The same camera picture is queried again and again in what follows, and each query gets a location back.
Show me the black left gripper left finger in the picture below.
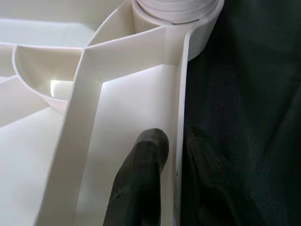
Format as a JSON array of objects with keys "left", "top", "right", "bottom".
[{"left": 103, "top": 128, "right": 170, "bottom": 226}]

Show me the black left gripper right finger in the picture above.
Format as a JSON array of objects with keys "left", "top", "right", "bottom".
[{"left": 182, "top": 126, "right": 266, "bottom": 226}]

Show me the white plastic table top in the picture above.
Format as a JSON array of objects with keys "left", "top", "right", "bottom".
[{"left": 0, "top": 0, "right": 225, "bottom": 226}]

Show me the white plastic table leg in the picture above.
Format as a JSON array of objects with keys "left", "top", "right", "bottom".
[{"left": 136, "top": 0, "right": 219, "bottom": 24}]

